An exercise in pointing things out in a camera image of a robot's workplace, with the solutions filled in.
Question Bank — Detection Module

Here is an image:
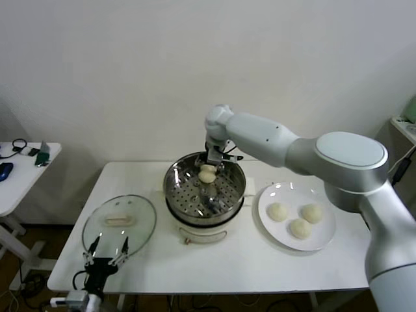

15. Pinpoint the white round plate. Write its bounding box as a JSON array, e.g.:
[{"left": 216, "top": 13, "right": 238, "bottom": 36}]
[{"left": 257, "top": 181, "right": 337, "bottom": 252}]

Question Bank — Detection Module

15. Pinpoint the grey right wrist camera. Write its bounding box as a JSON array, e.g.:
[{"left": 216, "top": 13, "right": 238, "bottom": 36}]
[{"left": 207, "top": 145, "right": 222, "bottom": 163}]

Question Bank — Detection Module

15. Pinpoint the white side table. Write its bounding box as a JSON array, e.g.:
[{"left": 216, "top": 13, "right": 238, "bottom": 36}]
[{"left": 0, "top": 142, "right": 62, "bottom": 290}]

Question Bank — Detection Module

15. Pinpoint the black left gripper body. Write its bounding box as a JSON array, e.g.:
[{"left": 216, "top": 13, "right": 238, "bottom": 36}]
[{"left": 84, "top": 257, "right": 118, "bottom": 293}]

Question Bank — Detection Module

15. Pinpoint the white electric cooker base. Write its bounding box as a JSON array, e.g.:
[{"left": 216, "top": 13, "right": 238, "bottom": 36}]
[{"left": 165, "top": 191, "right": 254, "bottom": 246}]

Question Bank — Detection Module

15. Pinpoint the stainless steel steamer basket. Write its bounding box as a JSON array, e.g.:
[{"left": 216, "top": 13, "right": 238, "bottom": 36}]
[{"left": 154, "top": 151, "right": 256, "bottom": 227}]

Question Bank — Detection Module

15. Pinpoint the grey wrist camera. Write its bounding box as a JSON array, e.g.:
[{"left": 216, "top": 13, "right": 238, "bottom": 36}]
[
  {"left": 207, "top": 145, "right": 222, "bottom": 163},
  {"left": 49, "top": 290, "right": 90, "bottom": 309}
]

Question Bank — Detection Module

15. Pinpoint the white steamed baozi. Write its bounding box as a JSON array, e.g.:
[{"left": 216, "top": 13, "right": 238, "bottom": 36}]
[
  {"left": 300, "top": 203, "right": 323, "bottom": 224},
  {"left": 266, "top": 201, "right": 289, "bottom": 223},
  {"left": 198, "top": 164, "right": 217, "bottom": 184},
  {"left": 289, "top": 218, "right": 313, "bottom": 241}
]

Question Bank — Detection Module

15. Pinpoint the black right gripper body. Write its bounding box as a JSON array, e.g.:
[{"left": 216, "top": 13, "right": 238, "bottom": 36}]
[{"left": 204, "top": 140, "right": 229, "bottom": 166}]

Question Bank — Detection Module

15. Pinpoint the green hand tool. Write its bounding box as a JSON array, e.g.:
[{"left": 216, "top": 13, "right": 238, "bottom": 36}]
[{"left": 34, "top": 141, "right": 52, "bottom": 168}]

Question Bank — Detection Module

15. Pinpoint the black coiled floor cable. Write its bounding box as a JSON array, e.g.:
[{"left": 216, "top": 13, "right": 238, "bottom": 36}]
[{"left": 18, "top": 272, "right": 49, "bottom": 309}]

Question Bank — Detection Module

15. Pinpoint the glass lid with white handle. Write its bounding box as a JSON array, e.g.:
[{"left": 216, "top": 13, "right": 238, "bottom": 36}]
[{"left": 81, "top": 194, "right": 158, "bottom": 261}]

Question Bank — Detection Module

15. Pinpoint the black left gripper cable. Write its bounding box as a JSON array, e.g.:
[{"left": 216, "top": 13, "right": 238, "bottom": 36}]
[{"left": 72, "top": 270, "right": 89, "bottom": 291}]

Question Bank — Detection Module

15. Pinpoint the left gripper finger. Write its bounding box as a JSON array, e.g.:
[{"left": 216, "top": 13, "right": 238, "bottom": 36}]
[
  {"left": 83, "top": 235, "right": 101, "bottom": 265},
  {"left": 108, "top": 235, "right": 130, "bottom": 266}
]

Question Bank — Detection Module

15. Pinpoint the white hanging cable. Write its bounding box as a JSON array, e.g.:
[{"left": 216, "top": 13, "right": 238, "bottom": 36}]
[{"left": 387, "top": 153, "right": 408, "bottom": 175}]

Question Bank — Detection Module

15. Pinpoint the black looped cable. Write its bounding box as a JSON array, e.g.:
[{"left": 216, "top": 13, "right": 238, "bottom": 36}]
[{"left": 0, "top": 139, "right": 29, "bottom": 161}]

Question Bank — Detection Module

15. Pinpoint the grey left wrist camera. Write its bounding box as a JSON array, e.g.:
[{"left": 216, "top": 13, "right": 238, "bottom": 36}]
[{"left": 49, "top": 290, "right": 90, "bottom": 309}]

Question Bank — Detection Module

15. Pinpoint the black power adapter with cable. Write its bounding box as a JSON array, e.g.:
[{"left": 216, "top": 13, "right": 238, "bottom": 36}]
[{"left": 391, "top": 157, "right": 411, "bottom": 187}]

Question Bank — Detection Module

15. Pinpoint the mint green appliance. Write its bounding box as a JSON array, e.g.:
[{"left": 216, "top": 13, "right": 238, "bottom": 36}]
[{"left": 402, "top": 97, "right": 416, "bottom": 124}]

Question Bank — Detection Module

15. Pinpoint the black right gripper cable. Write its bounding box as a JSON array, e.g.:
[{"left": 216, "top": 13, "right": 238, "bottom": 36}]
[{"left": 222, "top": 146, "right": 244, "bottom": 163}]

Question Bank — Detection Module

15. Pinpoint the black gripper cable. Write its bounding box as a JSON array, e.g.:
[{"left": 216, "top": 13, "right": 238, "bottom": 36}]
[
  {"left": 72, "top": 270, "right": 89, "bottom": 291},
  {"left": 222, "top": 146, "right": 244, "bottom": 163}
]

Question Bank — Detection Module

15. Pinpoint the blue computer mouse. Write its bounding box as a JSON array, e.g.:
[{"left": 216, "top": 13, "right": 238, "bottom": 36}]
[{"left": 0, "top": 163, "right": 14, "bottom": 183}]

